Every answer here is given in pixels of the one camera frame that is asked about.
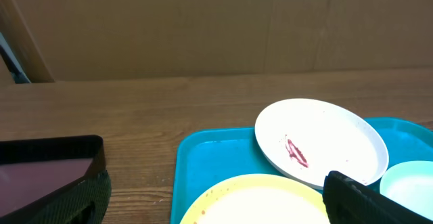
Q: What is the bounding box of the white plate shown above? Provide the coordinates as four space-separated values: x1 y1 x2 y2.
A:
254 98 390 189

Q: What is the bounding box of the light blue plate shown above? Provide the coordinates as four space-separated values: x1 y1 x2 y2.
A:
380 160 432 220

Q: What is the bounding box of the teal serving tray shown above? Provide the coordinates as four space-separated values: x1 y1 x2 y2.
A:
170 117 432 224

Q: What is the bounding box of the black tray with red liquid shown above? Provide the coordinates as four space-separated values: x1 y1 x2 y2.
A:
1 135 107 217

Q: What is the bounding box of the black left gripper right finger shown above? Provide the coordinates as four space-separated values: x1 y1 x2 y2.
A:
323 171 432 224

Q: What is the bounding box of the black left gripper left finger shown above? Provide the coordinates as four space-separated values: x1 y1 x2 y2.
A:
1 170 112 224

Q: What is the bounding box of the yellow-green plate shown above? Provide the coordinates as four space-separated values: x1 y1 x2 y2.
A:
180 174 330 224

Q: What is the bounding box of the black object top-left corner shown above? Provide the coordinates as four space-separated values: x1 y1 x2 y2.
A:
1 34 31 84

